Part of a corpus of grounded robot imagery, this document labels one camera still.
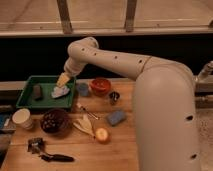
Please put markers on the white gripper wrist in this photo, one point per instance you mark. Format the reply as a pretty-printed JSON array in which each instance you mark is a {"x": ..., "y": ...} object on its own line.
[{"x": 72, "y": 68}]

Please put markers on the dark eraser block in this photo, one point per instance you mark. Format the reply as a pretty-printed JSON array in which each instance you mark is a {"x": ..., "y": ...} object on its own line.
[{"x": 37, "y": 92}]

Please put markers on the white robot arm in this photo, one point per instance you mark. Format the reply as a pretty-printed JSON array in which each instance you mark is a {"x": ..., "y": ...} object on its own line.
[{"x": 163, "y": 103}]

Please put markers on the crumpled white cloth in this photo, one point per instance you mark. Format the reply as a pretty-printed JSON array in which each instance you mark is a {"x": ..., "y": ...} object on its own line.
[{"x": 60, "y": 91}]

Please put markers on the blue cup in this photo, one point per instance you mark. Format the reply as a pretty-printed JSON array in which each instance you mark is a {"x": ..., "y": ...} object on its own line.
[{"x": 83, "y": 89}]

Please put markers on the metal spoon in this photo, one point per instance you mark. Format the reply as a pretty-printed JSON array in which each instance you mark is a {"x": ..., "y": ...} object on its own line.
[{"x": 81, "y": 107}]

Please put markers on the red bowl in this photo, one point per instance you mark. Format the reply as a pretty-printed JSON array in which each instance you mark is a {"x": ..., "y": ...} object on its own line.
[{"x": 100, "y": 86}]

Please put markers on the green plastic tray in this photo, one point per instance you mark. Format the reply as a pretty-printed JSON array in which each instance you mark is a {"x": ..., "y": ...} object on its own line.
[{"x": 47, "y": 84}]

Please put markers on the dark brown bowl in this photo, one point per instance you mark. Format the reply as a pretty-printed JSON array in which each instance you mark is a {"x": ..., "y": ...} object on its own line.
[{"x": 55, "y": 122}]

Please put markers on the small metal cup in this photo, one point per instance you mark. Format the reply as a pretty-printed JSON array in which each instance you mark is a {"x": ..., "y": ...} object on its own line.
[{"x": 114, "y": 96}]

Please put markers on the white paper cup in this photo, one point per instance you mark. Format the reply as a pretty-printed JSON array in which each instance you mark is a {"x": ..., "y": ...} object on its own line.
[{"x": 22, "y": 117}]

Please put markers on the blue sponge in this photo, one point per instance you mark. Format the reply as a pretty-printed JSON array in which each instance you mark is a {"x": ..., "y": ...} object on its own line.
[{"x": 116, "y": 117}]

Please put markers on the apple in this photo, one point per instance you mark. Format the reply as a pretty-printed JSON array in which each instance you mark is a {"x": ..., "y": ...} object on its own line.
[{"x": 102, "y": 135}]

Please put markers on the blue object at edge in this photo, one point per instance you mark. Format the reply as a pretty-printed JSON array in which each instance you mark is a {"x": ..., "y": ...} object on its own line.
[{"x": 5, "y": 123}]

